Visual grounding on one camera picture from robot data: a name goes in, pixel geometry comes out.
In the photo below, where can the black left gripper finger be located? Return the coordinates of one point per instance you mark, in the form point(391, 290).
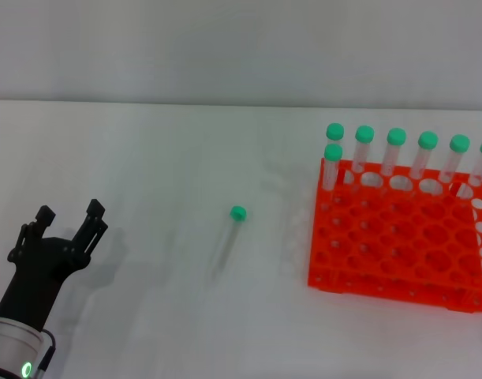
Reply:
point(94, 221)
point(44, 216)

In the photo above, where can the orange test tube rack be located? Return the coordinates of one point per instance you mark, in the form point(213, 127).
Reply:
point(394, 245)

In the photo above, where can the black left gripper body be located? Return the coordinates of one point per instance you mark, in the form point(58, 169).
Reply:
point(31, 284)

